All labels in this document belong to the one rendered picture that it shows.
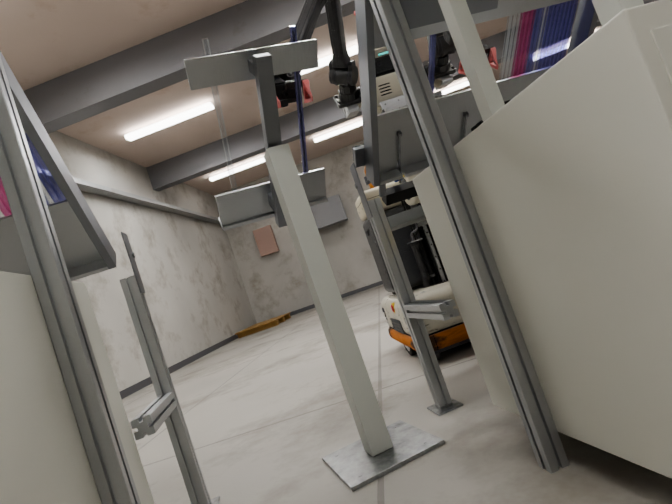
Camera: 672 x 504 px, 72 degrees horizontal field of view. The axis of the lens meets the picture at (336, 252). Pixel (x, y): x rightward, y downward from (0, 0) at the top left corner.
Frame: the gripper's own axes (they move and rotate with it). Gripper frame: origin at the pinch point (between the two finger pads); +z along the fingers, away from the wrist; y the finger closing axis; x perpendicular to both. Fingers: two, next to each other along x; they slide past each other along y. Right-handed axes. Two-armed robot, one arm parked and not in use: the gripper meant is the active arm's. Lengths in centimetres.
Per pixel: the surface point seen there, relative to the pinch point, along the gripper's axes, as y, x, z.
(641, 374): 5, 7, 105
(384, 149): 20.7, 13.9, 14.8
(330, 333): -15, 42, 49
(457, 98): 43.1, 2.2, 17.8
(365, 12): 11.1, -24.2, 20.9
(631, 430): 6, 17, 107
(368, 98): 13.2, -3.6, 18.6
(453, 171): 7, -3, 62
